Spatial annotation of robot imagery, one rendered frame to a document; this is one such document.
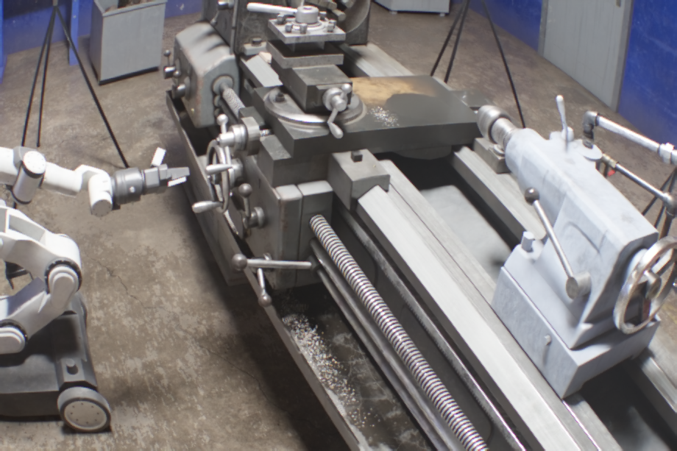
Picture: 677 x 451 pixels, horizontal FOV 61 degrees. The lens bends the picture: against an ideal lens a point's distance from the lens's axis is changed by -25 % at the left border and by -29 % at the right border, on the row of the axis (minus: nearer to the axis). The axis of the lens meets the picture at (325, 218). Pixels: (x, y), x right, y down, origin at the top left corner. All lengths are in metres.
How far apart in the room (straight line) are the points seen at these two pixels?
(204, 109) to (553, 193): 1.56
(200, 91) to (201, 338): 0.86
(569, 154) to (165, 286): 1.79
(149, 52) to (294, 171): 2.83
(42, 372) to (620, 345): 1.75
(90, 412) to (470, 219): 1.30
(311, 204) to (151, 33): 2.84
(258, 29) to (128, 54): 2.09
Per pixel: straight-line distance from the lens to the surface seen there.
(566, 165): 1.41
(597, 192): 1.36
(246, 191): 1.85
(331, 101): 1.80
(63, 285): 2.05
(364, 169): 1.80
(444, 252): 1.64
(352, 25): 2.42
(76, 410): 2.19
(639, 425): 1.54
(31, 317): 2.20
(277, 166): 1.82
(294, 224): 1.86
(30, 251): 2.03
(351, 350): 1.99
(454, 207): 2.00
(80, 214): 3.26
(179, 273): 2.86
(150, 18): 4.47
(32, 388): 2.22
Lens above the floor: 1.77
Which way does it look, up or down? 34 degrees down
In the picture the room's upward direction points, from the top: 5 degrees clockwise
